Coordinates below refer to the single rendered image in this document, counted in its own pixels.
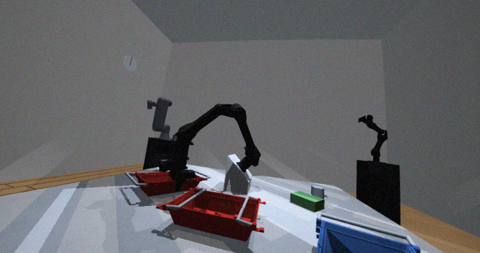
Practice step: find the green rectangular block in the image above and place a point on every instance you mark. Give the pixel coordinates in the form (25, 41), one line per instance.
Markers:
(307, 201)

